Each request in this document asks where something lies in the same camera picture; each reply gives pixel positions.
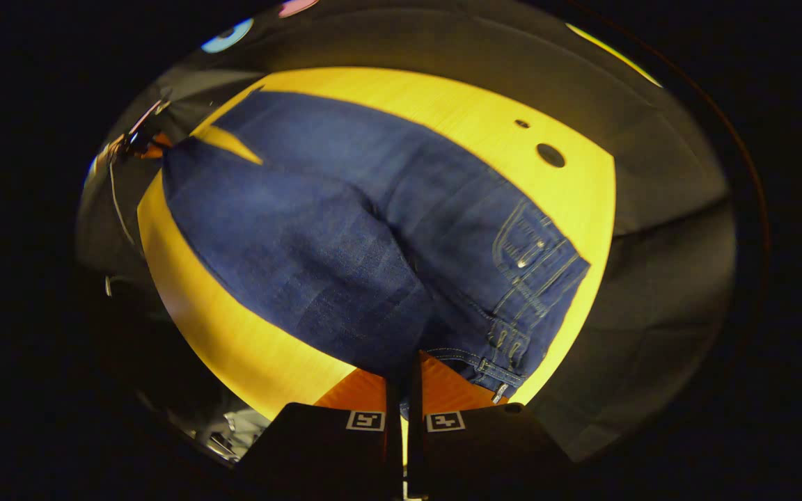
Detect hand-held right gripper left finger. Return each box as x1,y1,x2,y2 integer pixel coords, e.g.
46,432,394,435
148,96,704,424
233,367,403,501

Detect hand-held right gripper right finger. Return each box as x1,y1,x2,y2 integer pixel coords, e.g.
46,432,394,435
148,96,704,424
407,351,577,501

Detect blue denim jeans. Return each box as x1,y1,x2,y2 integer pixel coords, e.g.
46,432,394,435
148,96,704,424
161,87,591,406

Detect thin grey gripper cable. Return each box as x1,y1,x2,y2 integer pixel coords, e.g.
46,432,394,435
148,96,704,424
107,160,139,246

